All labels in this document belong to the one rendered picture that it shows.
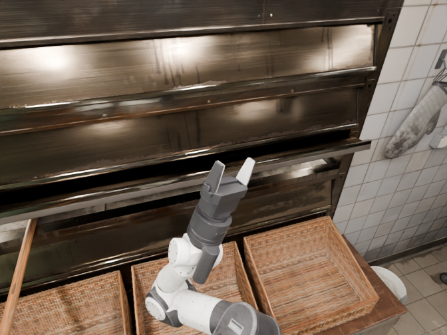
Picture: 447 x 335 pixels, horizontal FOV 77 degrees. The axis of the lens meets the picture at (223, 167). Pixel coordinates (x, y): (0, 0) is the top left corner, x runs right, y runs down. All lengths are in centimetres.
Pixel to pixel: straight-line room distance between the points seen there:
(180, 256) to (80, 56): 68
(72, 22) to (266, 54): 63
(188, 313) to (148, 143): 61
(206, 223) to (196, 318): 31
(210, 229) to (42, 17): 74
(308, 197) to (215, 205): 112
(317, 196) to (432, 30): 91
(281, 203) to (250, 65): 80
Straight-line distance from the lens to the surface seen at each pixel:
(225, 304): 81
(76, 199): 108
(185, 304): 87
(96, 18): 99
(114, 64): 101
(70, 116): 108
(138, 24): 100
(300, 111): 130
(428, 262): 309
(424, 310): 276
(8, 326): 116
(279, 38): 115
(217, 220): 63
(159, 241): 146
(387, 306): 191
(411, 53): 156
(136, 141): 111
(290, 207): 162
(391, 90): 157
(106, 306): 170
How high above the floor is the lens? 208
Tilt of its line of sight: 36 degrees down
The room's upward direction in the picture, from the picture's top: straight up
